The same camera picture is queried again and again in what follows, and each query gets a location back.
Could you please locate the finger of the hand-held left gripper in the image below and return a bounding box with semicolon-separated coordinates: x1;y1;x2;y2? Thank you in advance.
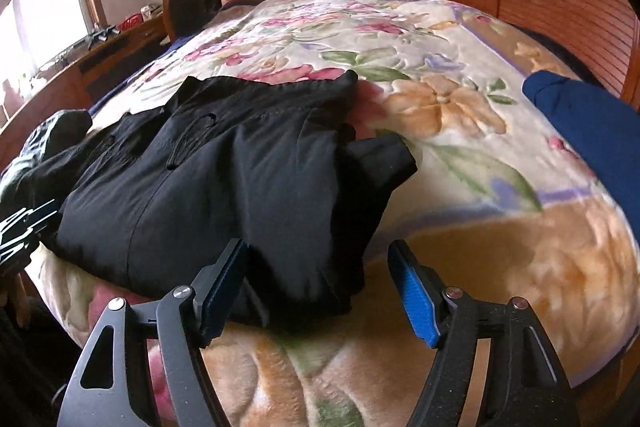
0;199;62;242

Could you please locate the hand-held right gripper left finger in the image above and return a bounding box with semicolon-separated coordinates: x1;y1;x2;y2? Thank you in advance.
57;238;249;427

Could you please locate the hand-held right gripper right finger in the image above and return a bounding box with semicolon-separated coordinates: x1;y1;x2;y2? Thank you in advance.
387;239;582;427

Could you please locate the black shirt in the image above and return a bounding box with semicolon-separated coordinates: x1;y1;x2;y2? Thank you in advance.
22;69;419;331

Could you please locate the person's left hand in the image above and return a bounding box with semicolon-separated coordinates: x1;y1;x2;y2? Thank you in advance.
0;274;28;329

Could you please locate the dark grey jacket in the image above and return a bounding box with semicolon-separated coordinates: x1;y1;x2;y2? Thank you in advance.
0;109;94;208

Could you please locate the wooden desk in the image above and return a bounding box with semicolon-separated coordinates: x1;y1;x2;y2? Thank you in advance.
0;13;169;148

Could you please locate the floral blanket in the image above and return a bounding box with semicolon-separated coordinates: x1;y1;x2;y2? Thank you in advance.
25;0;640;427

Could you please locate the black device on desk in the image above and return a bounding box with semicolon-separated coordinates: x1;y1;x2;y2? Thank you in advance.
87;24;119;43

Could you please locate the window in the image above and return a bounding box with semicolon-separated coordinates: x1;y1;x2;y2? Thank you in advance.
0;0;91;84

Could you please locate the blue cloth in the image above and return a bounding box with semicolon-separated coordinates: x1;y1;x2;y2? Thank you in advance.
522;71;640;259

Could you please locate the black bag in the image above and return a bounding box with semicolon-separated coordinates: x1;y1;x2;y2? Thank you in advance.
175;0;222;34

